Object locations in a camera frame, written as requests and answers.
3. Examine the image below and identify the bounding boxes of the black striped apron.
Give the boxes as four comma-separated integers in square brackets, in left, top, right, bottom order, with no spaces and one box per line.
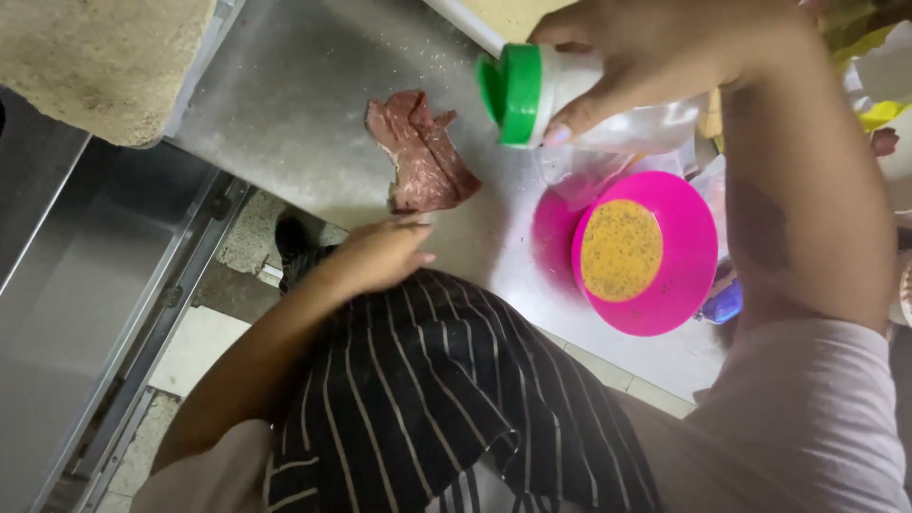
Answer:
[265,246,660,513]

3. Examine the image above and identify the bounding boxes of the steel cabinet door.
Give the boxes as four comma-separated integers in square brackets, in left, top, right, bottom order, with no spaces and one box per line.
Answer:
[0,85,252,513]

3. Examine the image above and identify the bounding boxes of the person's black shoe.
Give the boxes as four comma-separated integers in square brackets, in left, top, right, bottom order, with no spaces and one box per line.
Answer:
[274,216,322,268]

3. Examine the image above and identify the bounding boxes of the pink plastic bowl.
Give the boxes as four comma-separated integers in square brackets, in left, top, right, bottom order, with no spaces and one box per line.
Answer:
[533,171,719,338]

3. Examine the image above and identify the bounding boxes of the beige stone slab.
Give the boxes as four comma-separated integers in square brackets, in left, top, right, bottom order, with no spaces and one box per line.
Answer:
[0,0,220,149]

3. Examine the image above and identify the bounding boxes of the clear plastic bag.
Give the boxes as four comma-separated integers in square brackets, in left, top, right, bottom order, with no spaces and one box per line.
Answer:
[531,93,728,215]

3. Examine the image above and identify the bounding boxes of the person's right hand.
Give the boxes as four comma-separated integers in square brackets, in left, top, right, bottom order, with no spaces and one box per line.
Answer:
[526,0,820,148]

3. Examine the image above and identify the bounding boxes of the white shaker with green lid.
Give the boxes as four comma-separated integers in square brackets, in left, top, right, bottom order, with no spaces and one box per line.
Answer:
[475,43,607,149]

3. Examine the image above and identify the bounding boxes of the purple plastic item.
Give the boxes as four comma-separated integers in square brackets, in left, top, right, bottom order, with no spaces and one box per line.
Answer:
[694,278,744,326]

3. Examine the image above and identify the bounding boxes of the raw red meat slice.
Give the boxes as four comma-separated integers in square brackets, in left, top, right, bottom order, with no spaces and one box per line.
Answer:
[364,90,483,215]

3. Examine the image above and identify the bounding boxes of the person's left hand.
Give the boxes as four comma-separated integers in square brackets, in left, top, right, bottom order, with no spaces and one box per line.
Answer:
[329,215,437,296]

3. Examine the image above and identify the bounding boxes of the yellow seasoned egg mixture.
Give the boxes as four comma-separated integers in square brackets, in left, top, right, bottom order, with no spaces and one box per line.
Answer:
[580,199,664,303]

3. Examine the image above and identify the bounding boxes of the yellow plastic bag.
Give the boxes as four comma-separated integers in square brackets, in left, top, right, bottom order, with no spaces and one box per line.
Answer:
[819,0,912,136]

